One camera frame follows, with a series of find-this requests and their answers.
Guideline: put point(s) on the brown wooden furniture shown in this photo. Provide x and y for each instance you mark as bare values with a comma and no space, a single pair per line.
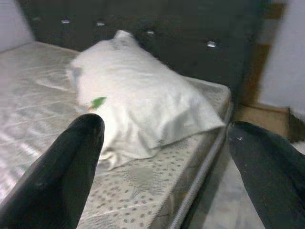
257,71

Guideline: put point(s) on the white pillow with tree print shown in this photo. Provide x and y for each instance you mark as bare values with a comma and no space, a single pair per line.
143,95

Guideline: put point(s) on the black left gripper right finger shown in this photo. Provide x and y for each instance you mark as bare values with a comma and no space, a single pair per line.
274,181

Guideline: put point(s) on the dark tufted headboard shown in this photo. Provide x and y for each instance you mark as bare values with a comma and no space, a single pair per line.
178,35

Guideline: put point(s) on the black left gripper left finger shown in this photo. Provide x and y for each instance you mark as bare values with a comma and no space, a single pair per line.
59,179

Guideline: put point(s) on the grey quilted mattress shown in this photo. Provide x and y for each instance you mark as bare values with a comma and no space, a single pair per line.
35,95

